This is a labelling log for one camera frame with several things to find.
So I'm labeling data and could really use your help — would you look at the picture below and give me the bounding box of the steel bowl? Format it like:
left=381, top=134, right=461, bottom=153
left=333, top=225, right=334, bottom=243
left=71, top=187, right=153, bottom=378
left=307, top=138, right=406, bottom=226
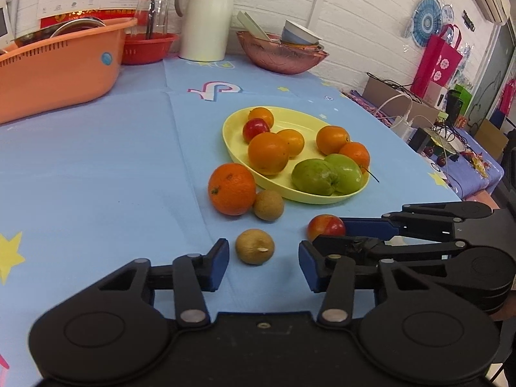
left=12, top=16, right=107, bottom=48

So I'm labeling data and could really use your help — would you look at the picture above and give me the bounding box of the pink flower gift bag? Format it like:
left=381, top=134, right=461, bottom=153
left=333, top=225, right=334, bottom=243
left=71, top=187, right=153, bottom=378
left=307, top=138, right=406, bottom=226
left=410, top=24, right=463, bottom=98

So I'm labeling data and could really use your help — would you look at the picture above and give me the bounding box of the pink glass bowl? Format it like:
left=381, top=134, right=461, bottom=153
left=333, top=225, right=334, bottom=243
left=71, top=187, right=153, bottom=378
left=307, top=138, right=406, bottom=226
left=236, top=30, right=330, bottom=75

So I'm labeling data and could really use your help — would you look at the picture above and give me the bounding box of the white charger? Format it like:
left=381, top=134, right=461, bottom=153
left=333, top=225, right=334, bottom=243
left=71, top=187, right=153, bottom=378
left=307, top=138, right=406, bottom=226
left=390, top=115, right=414, bottom=138

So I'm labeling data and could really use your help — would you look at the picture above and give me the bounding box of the white charging cable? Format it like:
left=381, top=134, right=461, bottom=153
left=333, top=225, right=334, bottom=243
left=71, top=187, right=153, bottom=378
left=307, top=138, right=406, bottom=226
left=373, top=94, right=416, bottom=118

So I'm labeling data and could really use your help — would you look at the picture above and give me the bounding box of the green gift bag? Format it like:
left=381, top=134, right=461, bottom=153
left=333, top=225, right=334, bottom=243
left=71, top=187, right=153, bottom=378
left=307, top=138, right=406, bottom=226
left=453, top=84, right=473, bottom=107

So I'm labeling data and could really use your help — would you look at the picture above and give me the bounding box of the small red apple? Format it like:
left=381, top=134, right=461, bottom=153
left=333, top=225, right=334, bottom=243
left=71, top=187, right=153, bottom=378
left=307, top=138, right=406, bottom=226
left=242, top=118, right=271, bottom=143

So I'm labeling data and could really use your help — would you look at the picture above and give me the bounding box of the black power adapter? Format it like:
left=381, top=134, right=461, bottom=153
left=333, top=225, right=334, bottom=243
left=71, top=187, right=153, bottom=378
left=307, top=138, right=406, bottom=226
left=408, top=127, right=434, bottom=152

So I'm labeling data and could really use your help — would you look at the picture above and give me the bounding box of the cardboard box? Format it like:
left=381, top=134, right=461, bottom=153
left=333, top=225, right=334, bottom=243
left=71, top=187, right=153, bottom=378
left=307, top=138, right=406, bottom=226
left=362, top=76, right=441, bottom=118

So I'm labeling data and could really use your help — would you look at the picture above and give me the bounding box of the white thermos jug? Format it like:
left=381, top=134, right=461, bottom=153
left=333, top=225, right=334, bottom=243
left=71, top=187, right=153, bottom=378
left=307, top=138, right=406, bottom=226
left=174, top=0, right=235, bottom=63

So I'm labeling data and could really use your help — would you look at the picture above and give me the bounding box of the small orange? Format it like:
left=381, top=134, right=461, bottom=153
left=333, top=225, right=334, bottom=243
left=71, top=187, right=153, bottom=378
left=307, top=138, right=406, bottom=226
left=276, top=128, right=305, bottom=159

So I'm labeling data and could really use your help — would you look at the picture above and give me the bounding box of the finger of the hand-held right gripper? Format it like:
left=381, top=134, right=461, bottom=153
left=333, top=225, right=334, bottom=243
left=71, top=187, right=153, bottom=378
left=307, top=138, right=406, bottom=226
left=342, top=202, right=494, bottom=240
left=312, top=234, right=469, bottom=267

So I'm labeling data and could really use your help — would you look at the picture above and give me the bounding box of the yellow plastic plate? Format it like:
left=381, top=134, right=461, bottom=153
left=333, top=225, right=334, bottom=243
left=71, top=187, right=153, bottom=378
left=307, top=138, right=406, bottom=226
left=222, top=106, right=371, bottom=204

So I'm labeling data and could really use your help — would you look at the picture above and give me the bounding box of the flat cardboard piece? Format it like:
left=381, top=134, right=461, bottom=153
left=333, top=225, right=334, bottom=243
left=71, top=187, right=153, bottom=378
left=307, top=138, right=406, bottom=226
left=476, top=119, right=509, bottom=159

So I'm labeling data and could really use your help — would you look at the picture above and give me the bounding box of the pale green bowl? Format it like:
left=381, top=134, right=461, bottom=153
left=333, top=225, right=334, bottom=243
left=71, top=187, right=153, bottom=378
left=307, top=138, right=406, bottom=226
left=236, top=10, right=272, bottom=42

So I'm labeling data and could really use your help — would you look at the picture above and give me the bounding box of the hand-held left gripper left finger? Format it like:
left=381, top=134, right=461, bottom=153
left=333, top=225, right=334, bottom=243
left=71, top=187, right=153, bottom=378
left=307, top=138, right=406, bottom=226
left=97, top=239, right=230, bottom=325

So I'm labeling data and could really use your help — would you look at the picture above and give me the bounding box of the orange plastic basket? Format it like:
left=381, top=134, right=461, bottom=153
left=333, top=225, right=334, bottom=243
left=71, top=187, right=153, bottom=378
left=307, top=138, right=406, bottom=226
left=0, top=17, right=138, bottom=125

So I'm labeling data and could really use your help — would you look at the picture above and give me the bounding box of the blue and white bowl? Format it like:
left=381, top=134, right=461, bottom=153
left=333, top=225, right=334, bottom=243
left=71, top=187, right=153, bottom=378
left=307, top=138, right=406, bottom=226
left=281, top=19, right=321, bottom=47

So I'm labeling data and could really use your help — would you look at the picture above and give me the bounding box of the blue star print tablecloth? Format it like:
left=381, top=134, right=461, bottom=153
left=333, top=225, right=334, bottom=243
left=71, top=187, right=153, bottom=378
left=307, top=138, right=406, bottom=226
left=0, top=52, right=464, bottom=372

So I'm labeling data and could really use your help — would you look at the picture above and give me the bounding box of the large orange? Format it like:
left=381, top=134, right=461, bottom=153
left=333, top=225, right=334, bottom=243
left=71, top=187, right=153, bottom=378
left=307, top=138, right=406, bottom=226
left=247, top=132, right=290, bottom=176

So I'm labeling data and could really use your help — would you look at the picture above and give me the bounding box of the brown longan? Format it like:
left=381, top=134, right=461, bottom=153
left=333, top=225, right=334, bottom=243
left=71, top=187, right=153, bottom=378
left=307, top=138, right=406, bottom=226
left=235, top=228, right=275, bottom=265

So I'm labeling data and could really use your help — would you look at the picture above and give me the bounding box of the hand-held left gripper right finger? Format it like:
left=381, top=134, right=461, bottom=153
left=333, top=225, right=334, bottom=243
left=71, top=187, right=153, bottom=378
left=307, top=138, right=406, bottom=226
left=299, top=241, right=440, bottom=325

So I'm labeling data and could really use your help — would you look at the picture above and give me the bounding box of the white appliance with screen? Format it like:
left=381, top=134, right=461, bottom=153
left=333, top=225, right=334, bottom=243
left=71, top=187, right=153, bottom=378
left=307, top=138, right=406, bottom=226
left=0, top=0, right=20, bottom=49

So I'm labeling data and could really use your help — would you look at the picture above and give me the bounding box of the red plastic colander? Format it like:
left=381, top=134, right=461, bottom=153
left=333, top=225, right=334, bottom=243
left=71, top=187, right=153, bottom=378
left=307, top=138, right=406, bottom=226
left=121, top=32, right=179, bottom=65

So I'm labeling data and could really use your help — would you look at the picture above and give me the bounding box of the deep orange tangerine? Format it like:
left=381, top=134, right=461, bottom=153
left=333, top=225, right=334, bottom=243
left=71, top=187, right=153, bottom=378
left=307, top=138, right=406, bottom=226
left=208, top=163, right=257, bottom=216

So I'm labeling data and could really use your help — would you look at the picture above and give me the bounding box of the glass pitcher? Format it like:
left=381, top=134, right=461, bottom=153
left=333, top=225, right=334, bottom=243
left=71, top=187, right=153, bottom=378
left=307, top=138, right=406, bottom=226
left=135, top=0, right=172, bottom=40

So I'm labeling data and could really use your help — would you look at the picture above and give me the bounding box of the kiwi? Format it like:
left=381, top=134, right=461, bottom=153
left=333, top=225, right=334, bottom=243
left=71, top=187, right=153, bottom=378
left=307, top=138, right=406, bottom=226
left=253, top=189, right=285, bottom=222

